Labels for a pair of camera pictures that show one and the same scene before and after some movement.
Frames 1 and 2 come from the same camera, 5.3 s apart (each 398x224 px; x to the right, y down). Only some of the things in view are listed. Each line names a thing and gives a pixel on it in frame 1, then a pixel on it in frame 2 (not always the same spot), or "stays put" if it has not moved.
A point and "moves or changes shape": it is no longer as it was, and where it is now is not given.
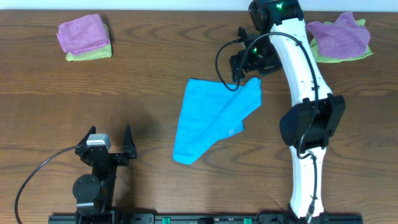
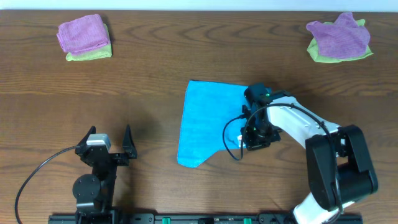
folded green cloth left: (102, 51) stays put
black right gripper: (274, 65) to (251, 144)
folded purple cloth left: (83, 35) stays put
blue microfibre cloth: (211, 111) moves or changes shape
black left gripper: (109, 155) stays put
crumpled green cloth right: (314, 48) stays put
